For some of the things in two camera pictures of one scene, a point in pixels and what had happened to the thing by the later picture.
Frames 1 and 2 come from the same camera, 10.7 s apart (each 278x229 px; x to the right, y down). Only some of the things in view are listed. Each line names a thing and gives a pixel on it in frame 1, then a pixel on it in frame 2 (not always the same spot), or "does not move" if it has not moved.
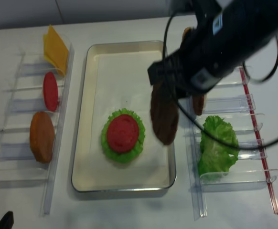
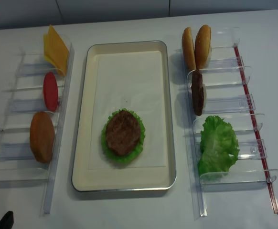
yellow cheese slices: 55,50 does not move
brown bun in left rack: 42,132 does not move
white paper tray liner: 120,81 does not move
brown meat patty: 164,112 → 122,132
